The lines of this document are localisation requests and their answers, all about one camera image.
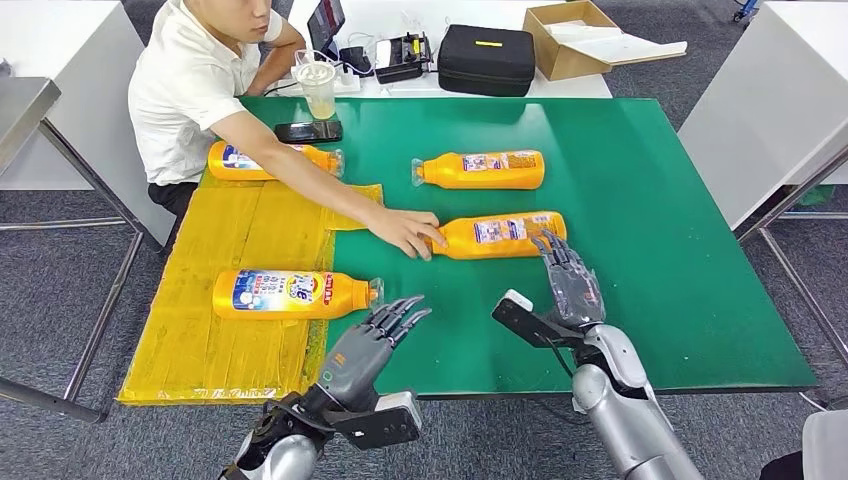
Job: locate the white desk with metal legs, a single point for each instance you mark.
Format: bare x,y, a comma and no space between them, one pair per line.
762,99

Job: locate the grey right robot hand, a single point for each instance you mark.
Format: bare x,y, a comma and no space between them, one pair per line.
576,291

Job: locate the yellow taped cardboard mat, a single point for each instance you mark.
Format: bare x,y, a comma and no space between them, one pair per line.
199,344

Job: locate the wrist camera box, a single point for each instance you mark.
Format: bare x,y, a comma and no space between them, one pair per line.
523,318
384,424

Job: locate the person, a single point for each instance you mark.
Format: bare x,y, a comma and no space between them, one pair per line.
185,86

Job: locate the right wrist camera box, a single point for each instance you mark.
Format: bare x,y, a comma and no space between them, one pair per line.
523,318

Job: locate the black smartphone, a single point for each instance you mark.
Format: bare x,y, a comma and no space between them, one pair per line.
308,132

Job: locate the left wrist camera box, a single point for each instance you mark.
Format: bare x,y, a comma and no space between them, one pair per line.
384,424

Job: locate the dark tablet computer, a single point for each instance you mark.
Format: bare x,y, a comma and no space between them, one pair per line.
326,23

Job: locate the person's right forearm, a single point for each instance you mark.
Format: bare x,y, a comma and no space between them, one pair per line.
318,182

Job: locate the black carrying case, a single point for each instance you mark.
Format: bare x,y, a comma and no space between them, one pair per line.
487,63

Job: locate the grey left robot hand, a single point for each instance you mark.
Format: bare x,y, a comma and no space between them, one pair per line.
354,364

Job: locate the person's right hand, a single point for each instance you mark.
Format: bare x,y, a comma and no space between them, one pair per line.
404,232

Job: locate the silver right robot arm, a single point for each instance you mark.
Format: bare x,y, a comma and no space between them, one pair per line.
623,417

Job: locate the clear plastic drink cup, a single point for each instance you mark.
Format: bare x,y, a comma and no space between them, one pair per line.
318,89

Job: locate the white paper sheet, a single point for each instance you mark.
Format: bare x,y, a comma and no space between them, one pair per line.
623,46

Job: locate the brown cardboard box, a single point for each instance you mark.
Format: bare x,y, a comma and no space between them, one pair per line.
563,63

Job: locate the black power adapter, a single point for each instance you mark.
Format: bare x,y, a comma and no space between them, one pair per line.
356,60

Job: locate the steel table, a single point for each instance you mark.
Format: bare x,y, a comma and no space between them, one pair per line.
20,99

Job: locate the orange detergent bottle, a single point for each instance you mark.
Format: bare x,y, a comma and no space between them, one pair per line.
450,179
291,308
490,248
228,169

